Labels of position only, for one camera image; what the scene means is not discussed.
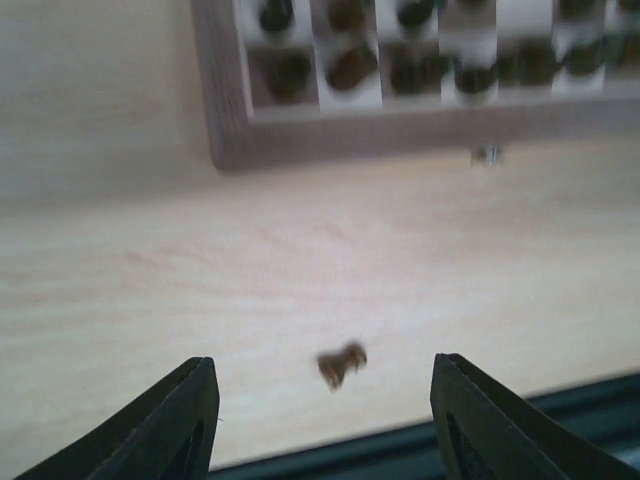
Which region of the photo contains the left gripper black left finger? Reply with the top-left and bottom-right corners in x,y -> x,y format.
18,357 -> 220,479

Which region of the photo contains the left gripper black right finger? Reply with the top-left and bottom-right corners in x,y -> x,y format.
430,353 -> 639,479

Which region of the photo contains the dark chess piece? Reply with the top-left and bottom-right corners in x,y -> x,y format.
396,0 -> 435,30
317,341 -> 368,392
326,44 -> 378,92
266,51 -> 312,101
259,0 -> 294,33
497,42 -> 559,87
390,54 -> 450,96
564,39 -> 606,77
454,63 -> 498,97
327,0 -> 368,33

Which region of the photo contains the metal chessboard clasp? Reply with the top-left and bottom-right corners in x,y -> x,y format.
471,145 -> 502,167

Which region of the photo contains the wooden chessboard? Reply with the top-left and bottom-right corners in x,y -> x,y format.
191,1 -> 639,171

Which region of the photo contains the black aluminium frame rail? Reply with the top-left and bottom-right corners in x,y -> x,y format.
207,355 -> 639,479

